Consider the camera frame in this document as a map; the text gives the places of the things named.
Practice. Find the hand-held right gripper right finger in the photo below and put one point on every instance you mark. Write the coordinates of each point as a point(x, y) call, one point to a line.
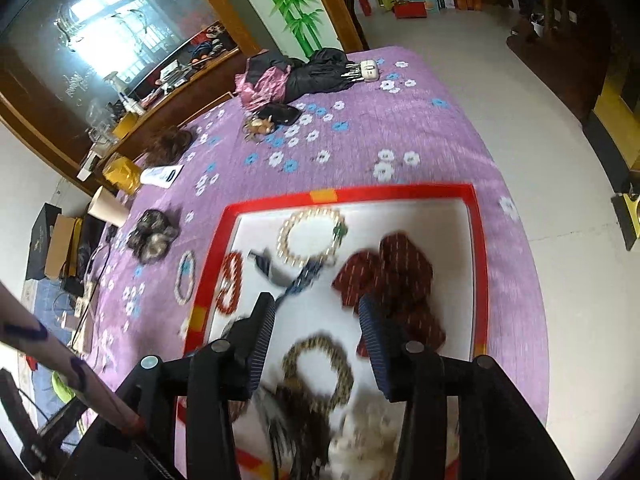
point(380, 350)

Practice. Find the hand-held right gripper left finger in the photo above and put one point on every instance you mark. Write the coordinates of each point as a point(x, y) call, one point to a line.
point(262, 340)

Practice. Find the blue striped headband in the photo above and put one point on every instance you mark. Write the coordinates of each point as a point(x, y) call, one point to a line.
point(300, 280)

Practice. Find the red dotted scrunchie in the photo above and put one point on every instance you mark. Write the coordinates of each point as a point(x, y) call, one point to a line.
point(400, 270)

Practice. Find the white cherry print scrunchie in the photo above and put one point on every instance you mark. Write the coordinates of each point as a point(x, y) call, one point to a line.
point(360, 440)

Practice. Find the red box with white inside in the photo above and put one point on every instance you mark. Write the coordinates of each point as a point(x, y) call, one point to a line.
point(430, 240)

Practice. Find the person's left forearm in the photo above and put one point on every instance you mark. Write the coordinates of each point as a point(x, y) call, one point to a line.
point(45, 345)

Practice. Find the green garment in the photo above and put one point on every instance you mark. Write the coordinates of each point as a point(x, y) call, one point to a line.
point(62, 387)

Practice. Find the white power strip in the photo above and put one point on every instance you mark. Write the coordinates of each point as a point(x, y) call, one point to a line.
point(82, 305)

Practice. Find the dark leopard scrunchie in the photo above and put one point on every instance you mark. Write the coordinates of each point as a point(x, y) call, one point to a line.
point(152, 237)

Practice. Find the cardboard box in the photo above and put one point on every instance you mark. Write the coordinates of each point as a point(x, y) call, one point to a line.
point(62, 245)

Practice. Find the navy box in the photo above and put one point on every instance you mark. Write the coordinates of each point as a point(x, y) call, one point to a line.
point(40, 240)

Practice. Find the cream cup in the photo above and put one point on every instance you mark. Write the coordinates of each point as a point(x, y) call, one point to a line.
point(107, 207)

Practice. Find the brown hairpiece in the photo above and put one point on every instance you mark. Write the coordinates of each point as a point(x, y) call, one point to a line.
point(170, 145)

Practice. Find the yellow jar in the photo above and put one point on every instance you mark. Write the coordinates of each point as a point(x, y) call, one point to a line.
point(122, 172)

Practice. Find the brown figurine keyring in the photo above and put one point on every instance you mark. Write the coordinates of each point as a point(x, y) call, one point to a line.
point(270, 120)

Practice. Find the purple floral tablecloth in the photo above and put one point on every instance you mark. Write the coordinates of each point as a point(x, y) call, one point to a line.
point(450, 135)

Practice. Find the black umbrella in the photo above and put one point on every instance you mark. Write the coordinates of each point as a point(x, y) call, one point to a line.
point(320, 75)

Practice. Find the wooden mirror cabinet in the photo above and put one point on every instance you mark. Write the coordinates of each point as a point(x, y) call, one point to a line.
point(165, 25)

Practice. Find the red gift box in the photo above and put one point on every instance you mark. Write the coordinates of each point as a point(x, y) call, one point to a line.
point(410, 9)

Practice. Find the bamboo wall sticker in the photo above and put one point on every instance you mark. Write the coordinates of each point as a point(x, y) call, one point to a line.
point(292, 5)

